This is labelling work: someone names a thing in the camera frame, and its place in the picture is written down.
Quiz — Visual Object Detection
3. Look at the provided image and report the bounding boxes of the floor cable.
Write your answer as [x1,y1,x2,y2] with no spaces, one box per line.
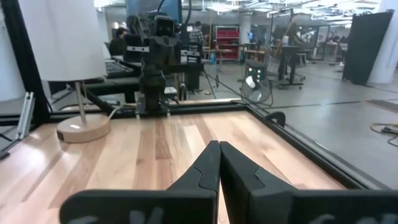
[369,122,398,147]

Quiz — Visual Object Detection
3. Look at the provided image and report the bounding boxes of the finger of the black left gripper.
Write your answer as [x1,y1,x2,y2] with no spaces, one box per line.
[164,36,179,68]
[149,36,165,68]

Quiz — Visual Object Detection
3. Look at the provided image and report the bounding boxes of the black arch clamp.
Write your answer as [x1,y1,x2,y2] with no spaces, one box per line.
[264,111,287,128]

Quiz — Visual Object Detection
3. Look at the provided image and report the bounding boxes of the gray side desk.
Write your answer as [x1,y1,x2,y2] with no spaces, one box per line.
[48,57,203,105]

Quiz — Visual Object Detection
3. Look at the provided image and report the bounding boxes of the silver aluminium bracket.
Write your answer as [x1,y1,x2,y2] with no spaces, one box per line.
[16,91,35,141]

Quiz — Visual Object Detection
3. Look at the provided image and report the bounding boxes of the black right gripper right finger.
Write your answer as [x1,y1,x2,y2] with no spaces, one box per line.
[220,141,398,224]

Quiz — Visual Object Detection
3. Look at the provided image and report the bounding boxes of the white cylindrical cup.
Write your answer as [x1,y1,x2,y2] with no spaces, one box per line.
[17,0,112,144]

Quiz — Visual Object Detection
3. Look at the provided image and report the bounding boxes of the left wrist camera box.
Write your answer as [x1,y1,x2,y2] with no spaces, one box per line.
[153,15,176,38]

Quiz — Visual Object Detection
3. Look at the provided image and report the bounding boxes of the person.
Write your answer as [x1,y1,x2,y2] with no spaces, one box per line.
[188,21,205,45]
[108,27,129,57]

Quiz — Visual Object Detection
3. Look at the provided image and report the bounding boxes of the black partition panel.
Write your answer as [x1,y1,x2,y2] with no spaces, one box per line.
[341,10,395,87]

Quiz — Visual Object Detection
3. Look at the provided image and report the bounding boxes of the red shelf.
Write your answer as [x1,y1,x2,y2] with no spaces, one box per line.
[214,26,241,62]

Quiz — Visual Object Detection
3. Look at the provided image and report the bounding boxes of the floor fan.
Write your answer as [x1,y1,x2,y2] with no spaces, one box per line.
[240,60,275,106]

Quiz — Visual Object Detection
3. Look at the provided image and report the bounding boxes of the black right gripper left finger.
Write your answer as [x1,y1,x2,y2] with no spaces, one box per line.
[58,139,222,224]

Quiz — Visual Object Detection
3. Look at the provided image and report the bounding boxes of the black standing desk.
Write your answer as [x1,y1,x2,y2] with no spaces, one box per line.
[272,45,308,90]

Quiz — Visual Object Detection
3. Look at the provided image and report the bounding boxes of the blue screen monitor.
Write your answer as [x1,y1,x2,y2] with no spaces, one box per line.
[125,0,183,24]

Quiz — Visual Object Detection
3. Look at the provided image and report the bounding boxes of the black keyboard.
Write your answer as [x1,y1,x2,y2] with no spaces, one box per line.
[104,60,135,78]

